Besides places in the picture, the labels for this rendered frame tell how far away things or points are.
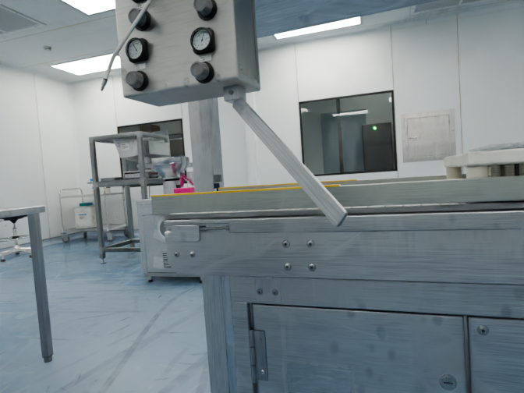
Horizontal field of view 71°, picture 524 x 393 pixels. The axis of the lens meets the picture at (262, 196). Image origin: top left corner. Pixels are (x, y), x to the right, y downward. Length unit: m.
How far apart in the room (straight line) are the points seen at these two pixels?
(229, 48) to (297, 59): 5.42
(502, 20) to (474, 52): 0.49
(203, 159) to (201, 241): 0.35
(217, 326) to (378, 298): 0.52
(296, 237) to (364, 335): 0.20
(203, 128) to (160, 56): 0.34
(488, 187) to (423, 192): 0.08
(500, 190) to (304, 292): 0.33
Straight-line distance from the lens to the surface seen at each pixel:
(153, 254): 3.49
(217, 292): 1.00
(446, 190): 0.56
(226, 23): 0.62
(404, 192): 0.56
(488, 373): 0.69
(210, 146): 0.96
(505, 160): 0.59
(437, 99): 5.81
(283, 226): 0.59
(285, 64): 6.04
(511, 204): 0.59
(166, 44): 0.66
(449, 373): 0.69
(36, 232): 2.22
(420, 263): 0.58
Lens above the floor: 0.89
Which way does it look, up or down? 3 degrees down
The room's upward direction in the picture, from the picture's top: 4 degrees counter-clockwise
